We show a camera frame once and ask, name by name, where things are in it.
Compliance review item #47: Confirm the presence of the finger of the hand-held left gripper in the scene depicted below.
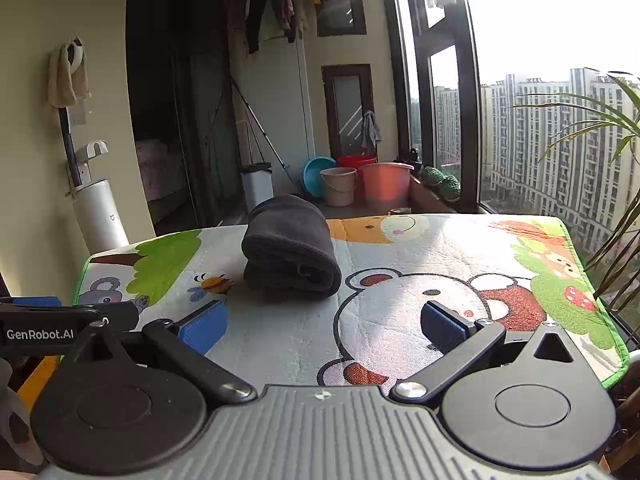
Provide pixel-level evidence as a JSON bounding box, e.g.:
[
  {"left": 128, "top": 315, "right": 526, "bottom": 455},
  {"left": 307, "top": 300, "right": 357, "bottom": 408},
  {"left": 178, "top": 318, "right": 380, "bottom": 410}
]
[{"left": 0, "top": 296, "right": 63, "bottom": 309}]

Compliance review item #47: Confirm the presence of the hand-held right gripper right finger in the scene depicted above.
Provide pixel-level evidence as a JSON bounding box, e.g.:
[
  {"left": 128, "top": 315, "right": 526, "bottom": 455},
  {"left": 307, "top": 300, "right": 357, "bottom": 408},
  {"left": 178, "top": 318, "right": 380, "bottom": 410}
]
[{"left": 390, "top": 301, "right": 591, "bottom": 403}]

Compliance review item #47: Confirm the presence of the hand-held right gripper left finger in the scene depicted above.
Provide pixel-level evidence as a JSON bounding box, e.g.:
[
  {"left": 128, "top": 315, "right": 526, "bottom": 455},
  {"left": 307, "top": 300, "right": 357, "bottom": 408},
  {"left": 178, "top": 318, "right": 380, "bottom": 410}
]
[{"left": 60, "top": 300, "right": 258, "bottom": 406}]

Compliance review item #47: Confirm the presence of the dark grey knit garment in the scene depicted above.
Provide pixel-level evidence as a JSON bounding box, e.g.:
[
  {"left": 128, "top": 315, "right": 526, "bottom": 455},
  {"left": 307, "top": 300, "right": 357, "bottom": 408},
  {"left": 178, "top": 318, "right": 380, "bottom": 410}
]
[{"left": 241, "top": 194, "right": 343, "bottom": 301}]

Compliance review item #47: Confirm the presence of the yellow object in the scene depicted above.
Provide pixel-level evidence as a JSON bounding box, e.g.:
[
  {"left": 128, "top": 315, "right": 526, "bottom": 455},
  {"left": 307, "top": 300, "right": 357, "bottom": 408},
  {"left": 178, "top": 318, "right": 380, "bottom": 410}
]
[{"left": 17, "top": 356, "right": 62, "bottom": 403}]

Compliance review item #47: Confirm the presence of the printed animal play mat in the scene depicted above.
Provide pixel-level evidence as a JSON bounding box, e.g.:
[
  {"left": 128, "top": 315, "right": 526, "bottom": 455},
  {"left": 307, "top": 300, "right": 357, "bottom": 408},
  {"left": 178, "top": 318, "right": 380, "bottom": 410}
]
[{"left": 72, "top": 212, "right": 632, "bottom": 391}]

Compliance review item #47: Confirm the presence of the white stick vacuum cleaner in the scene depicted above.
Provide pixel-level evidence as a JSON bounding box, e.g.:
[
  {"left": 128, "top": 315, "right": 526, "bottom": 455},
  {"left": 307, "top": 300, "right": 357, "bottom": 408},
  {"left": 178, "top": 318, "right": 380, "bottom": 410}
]
[{"left": 57, "top": 107, "right": 131, "bottom": 256}]

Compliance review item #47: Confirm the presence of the white trash bin black lid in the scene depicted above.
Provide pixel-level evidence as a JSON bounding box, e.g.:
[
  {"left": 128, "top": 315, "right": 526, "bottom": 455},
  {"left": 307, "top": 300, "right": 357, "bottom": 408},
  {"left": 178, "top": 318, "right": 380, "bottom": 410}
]
[{"left": 240, "top": 162, "right": 275, "bottom": 213}]

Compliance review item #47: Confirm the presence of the orange plastic bucket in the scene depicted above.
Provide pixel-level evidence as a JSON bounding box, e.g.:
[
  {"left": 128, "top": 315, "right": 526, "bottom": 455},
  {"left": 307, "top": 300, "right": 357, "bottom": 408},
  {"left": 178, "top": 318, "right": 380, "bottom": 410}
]
[{"left": 357, "top": 161, "right": 415, "bottom": 206}]

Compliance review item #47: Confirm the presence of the pink bedding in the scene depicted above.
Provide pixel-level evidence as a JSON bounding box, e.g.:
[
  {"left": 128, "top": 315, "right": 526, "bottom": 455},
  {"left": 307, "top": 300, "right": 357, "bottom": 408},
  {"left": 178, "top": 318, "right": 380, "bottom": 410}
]
[{"left": 134, "top": 139, "right": 190, "bottom": 202}]

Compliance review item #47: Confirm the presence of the beige plastic bucket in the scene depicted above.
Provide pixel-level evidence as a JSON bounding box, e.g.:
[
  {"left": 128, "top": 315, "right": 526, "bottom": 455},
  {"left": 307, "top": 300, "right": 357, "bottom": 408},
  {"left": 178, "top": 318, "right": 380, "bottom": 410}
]
[{"left": 320, "top": 167, "right": 358, "bottom": 208}]

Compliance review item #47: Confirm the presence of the red plastic bucket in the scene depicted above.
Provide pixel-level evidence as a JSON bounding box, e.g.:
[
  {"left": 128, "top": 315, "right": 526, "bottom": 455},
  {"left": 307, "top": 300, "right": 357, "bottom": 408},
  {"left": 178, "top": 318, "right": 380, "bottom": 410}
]
[{"left": 336, "top": 155, "right": 377, "bottom": 170}]

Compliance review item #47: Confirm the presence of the blue plastic basin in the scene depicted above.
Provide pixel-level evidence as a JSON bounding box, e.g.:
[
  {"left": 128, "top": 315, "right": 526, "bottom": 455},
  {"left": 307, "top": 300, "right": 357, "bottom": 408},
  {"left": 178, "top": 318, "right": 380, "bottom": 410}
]
[{"left": 303, "top": 156, "right": 338, "bottom": 198}]

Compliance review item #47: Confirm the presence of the grey hanging cloth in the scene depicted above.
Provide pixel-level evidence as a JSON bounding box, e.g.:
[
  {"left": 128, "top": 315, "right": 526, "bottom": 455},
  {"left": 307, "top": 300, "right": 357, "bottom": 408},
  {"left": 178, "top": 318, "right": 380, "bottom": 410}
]
[{"left": 361, "top": 110, "right": 382, "bottom": 153}]

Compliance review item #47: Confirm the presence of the metal mop pole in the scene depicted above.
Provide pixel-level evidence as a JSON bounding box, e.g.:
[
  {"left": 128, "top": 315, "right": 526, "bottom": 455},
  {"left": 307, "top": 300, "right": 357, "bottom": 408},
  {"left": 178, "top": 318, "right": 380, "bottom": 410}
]
[{"left": 230, "top": 77, "right": 293, "bottom": 196}]

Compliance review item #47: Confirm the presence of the beige hanging towel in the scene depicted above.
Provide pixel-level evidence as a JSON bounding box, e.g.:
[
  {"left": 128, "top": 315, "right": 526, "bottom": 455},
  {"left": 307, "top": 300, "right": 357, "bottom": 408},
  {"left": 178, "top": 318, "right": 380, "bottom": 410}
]
[{"left": 47, "top": 37, "right": 91, "bottom": 109}]

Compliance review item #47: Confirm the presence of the dark framed glass door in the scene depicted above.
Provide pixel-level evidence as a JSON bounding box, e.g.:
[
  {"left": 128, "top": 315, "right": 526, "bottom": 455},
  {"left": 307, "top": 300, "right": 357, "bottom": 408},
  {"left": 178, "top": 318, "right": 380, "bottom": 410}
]
[{"left": 321, "top": 64, "right": 376, "bottom": 158}]

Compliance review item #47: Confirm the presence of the tall palm plant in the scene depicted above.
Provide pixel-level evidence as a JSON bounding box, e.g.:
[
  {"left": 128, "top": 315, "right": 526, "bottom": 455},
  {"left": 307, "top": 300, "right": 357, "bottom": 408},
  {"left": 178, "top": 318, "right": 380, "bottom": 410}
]
[{"left": 510, "top": 72, "right": 640, "bottom": 311}]

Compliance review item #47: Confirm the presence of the black window frame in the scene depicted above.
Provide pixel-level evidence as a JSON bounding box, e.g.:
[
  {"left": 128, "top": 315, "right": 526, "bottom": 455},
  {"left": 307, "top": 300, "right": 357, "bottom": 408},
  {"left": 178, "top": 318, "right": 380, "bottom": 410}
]
[{"left": 390, "top": 0, "right": 483, "bottom": 213}]

